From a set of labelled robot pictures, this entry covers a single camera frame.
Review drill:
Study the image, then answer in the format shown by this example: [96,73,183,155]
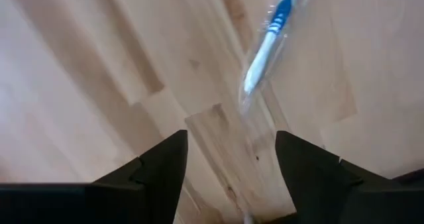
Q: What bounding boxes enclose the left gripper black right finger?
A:
[274,130,424,224]

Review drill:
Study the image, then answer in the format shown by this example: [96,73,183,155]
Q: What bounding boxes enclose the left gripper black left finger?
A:
[0,129,189,224]

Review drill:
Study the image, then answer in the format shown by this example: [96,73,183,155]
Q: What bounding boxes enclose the blue toothbrush in clear wrapper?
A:
[237,0,314,119]

